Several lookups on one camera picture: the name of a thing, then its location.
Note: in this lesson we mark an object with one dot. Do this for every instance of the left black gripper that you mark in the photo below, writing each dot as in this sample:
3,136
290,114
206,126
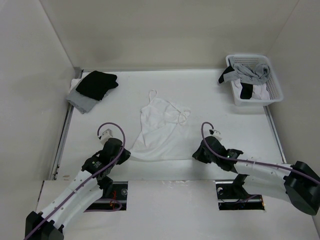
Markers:
125,155

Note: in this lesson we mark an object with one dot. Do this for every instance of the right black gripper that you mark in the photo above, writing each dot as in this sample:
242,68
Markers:
198,155

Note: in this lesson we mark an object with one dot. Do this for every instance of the white tank top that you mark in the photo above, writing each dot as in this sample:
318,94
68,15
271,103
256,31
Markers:
165,133

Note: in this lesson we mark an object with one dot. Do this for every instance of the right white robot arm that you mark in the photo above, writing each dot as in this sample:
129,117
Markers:
295,183

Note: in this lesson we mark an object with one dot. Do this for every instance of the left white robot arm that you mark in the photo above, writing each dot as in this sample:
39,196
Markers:
91,183

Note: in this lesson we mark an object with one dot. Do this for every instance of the folded grey tank top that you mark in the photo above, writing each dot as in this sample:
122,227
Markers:
82,103

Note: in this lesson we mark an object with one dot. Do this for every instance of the folded black tank top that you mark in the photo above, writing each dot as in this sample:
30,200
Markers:
96,84

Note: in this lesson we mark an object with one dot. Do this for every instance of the crumpled black tank top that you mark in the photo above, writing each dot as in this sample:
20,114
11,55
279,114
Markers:
243,90

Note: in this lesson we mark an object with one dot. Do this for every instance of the crumpled grey tank top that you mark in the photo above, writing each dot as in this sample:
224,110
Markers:
258,75

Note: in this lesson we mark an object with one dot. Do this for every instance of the white garment in basket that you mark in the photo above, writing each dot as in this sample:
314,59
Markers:
260,92

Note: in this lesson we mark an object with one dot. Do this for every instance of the white plastic laundry basket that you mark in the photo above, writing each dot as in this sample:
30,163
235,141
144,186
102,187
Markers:
272,85

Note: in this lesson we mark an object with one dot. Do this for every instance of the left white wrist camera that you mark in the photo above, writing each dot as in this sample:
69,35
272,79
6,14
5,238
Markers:
105,136

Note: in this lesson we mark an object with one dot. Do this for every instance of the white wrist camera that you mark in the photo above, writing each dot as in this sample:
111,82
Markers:
216,134
105,136

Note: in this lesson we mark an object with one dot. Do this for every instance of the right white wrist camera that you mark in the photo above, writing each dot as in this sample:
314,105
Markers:
216,134

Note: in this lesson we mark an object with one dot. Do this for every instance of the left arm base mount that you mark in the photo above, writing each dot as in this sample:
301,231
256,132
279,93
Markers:
114,196

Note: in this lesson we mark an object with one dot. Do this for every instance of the left metal table rail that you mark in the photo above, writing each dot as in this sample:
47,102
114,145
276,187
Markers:
55,162

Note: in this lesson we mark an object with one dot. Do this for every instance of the metal table rail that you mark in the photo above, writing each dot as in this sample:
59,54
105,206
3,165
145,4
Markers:
275,133
55,162

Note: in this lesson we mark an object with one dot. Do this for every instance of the right metal table rail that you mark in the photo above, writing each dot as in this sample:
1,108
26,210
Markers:
275,133

